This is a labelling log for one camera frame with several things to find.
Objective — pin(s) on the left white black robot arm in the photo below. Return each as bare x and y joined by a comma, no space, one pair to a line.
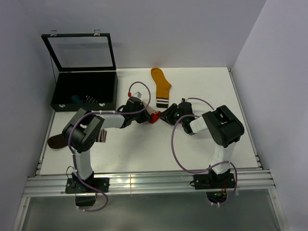
81,133

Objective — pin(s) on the black glass-lid display box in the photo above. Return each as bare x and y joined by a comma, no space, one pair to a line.
86,66

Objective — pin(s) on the black white striped ankle sock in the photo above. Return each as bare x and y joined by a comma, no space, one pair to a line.
90,99

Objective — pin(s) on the beige red reindeer sock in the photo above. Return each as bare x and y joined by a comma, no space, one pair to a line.
152,112

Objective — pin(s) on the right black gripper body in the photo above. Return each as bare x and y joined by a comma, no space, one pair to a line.
173,115

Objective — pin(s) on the aluminium mounting rail frame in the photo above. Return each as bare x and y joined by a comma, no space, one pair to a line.
150,187

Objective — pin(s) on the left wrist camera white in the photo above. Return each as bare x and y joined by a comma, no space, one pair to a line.
137,95

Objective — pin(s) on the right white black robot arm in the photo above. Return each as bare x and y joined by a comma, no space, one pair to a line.
225,130

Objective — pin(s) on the mustard yellow striped sock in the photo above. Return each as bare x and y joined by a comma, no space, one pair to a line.
162,88

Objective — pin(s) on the brown pink striped sock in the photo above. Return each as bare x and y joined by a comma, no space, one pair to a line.
59,142

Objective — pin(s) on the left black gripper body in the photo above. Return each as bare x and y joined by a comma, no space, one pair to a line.
140,118

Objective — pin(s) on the teal sock with red heel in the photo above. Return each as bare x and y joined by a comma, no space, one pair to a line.
77,99

